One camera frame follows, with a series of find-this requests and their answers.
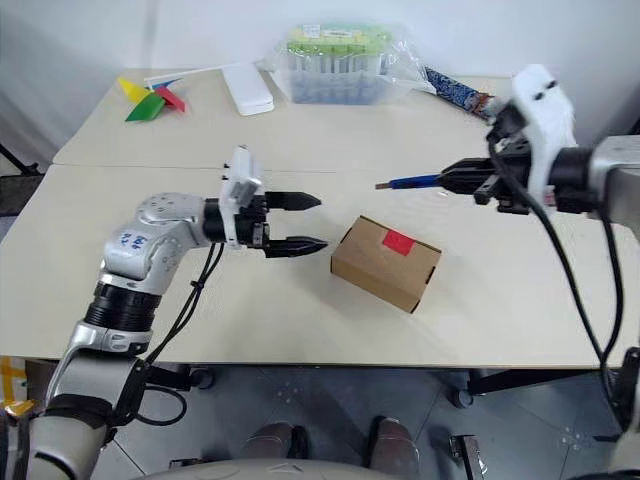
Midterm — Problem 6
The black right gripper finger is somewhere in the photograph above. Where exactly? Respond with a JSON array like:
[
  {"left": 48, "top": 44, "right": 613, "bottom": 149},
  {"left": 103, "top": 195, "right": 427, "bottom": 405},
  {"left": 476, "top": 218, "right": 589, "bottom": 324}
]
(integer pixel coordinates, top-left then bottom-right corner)
[
  {"left": 438, "top": 174, "right": 494, "bottom": 194},
  {"left": 438, "top": 158, "right": 494, "bottom": 178}
]

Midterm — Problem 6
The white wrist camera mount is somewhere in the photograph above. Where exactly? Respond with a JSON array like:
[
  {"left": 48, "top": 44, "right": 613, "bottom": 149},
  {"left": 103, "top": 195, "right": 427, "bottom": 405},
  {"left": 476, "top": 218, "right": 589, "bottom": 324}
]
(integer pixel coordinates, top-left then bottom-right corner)
[
  {"left": 510, "top": 63, "right": 576, "bottom": 216},
  {"left": 218, "top": 144, "right": 266, "bottom": 250}
]

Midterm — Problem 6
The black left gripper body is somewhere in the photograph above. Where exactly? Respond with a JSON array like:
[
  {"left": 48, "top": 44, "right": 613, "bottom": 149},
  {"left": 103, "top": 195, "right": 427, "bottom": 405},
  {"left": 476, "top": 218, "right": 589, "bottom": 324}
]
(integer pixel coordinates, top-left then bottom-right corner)
[{"left": 233, "top": 192, "right": 274, "bottom": 250}]

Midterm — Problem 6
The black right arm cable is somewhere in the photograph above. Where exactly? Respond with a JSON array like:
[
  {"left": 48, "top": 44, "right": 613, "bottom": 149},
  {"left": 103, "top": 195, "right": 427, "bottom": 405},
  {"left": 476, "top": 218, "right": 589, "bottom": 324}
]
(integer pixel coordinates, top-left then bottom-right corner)
[{"left": 487, "top": 132, "right": 626, "bottom": 396}]

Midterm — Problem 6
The clear plastic bag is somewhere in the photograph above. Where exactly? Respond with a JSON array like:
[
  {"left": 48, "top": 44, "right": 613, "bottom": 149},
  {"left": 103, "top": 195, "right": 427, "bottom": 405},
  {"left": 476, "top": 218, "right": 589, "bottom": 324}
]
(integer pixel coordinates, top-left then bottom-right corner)
[{"left": 254, "top": 22, "right": 439, "bottom": 106}]

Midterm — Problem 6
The white rectangular case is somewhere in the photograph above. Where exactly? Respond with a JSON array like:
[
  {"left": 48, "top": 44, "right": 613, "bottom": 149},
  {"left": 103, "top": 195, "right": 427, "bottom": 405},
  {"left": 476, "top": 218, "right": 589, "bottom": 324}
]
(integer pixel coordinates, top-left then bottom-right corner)
[{"left": 221, "top": 64, "right": 276, "bottom": 117}]

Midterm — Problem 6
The blue pen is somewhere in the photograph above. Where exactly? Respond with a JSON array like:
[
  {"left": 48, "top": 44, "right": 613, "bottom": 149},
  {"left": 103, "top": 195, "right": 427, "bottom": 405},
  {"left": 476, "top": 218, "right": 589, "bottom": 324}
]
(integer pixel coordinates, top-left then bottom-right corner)
[{"left": 374, "top": 173, "right": 444, "bottom": 192}]

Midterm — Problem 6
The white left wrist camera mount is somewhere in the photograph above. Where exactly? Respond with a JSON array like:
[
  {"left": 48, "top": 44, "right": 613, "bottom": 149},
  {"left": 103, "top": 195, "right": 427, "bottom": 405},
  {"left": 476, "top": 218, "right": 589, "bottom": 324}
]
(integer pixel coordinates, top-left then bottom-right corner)
[{"left": 218, "top": 144, "right": 266, "bottom": 250}]

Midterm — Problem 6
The dark rounded shape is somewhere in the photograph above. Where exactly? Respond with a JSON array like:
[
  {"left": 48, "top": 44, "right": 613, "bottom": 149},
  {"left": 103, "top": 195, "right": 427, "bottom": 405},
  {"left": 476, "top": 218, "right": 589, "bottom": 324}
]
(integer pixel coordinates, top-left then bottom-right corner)
[
  {"left": 368, "top": 417, "right": 422, "bottom": 476},
  {"left": 242, "top": 422, "right": 310, "bottom": 464}
]

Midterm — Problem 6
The yellow tape strip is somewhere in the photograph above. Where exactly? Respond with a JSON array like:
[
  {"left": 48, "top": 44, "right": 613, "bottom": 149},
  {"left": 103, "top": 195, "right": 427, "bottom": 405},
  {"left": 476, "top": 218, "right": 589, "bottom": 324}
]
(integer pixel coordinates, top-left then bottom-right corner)
[{"left": 0, "top": 355, "right": 34, "bottom": 416}]

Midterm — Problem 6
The green capped test tube rack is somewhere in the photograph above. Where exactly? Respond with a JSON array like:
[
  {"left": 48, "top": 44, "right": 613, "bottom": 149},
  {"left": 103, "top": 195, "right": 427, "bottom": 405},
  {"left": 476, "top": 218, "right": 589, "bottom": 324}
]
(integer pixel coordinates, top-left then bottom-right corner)
[{"left": 285, "top": 22, "right": 396, "bottom": 106}]

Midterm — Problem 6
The black table frame bar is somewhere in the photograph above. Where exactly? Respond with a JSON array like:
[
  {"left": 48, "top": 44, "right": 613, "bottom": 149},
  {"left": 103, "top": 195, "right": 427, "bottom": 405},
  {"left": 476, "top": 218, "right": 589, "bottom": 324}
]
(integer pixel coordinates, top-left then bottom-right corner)
[
  {"left": 469, "top": 367, "right": 606, "bottom": 396},
  {"left": 144, "top": 367, "right": 194, "bottom": 392}
]

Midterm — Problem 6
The red tape patch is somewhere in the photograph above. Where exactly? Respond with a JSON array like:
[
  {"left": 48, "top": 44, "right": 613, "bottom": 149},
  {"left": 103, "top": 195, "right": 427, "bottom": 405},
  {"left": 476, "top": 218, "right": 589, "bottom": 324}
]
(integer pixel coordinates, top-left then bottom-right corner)
[{"left": 381, "top": 230, "right": 417, "bottom": 256}]

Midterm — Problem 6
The brown cardboard box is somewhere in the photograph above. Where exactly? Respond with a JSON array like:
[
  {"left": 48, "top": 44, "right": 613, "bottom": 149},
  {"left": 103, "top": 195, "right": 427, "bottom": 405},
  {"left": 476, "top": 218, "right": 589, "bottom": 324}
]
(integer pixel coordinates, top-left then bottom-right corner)
[{"left": 329, "top": 214, "right": 442, "bottom": 315}]

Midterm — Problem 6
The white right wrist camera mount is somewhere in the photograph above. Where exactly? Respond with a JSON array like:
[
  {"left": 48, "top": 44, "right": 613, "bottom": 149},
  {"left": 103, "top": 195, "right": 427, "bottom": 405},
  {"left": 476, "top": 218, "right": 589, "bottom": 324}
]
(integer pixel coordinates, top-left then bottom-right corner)
[{"left": 510, "top": 63, "right": 576, "bottom": 216}]

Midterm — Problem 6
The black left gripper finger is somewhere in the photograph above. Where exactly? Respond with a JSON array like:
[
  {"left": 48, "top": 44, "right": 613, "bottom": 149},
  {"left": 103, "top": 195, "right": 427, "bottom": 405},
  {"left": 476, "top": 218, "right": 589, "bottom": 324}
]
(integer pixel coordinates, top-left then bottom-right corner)
[
  {"left": 264, "top": 190, "right": 323, "bottom": 212},
  {"left": 263, "top": 235, "right": 330, "bottom": 260}
]

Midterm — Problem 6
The blue patterned folded fan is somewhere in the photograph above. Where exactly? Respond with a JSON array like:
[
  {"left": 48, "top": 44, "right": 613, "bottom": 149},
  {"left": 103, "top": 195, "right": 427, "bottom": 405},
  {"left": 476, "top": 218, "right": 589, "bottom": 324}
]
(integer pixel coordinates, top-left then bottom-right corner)
[{"left": 423, "top": 66, "right": 506, "bottom": 121}]

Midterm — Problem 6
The black tripod leg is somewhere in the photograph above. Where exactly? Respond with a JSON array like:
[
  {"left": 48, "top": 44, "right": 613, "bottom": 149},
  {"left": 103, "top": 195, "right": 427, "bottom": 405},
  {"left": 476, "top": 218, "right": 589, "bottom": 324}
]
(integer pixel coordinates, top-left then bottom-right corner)
[{"left": 0, "top": 142, "right": 46, "bottom": 176}]

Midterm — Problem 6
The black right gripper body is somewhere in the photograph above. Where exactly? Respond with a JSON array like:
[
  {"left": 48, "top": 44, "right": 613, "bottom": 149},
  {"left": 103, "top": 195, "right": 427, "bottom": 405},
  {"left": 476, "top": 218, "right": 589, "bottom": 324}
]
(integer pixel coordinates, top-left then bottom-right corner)
[{"left": 472, "top": 107, "right": 536, "bottom": 216}]

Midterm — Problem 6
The colourful paper pinwheel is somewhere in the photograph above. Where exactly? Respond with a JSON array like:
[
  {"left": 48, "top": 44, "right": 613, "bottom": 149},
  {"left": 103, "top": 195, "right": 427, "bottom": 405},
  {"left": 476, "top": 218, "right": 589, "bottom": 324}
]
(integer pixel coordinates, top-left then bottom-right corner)
[{"left": 117, "top": 63, "right": 254, "bottom": 124}]

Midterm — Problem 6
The metal floor bracket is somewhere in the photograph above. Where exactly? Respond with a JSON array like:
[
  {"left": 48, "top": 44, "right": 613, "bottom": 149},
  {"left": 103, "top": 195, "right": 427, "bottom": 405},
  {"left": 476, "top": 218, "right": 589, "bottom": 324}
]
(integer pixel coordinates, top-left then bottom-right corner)
[{"left": 448, "top": 434, "right": 489, "bottom": 480}]

